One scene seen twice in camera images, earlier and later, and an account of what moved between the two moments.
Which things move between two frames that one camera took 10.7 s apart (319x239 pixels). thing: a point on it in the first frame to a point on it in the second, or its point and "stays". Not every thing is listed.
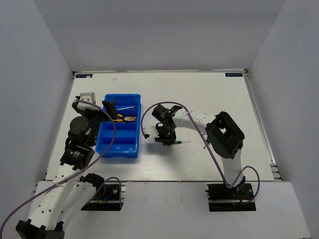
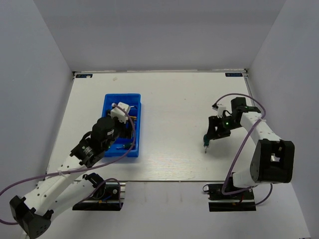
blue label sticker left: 83,75 stays
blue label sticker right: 234,74 stays
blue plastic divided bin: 124,141 stays
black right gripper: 161,139 to 213,121
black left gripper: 110,106 to 127,132
